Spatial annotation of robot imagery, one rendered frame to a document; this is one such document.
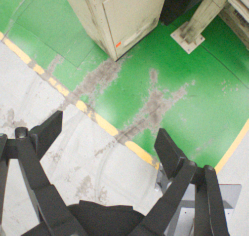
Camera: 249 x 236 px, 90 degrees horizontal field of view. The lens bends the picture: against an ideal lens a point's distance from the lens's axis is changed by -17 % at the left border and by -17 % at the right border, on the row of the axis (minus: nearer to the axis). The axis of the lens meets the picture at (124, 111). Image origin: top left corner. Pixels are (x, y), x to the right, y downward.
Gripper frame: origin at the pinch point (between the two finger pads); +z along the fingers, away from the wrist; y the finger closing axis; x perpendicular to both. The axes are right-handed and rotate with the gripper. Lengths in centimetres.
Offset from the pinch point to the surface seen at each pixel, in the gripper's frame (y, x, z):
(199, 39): 77, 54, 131
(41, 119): -68, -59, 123
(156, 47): 34, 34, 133
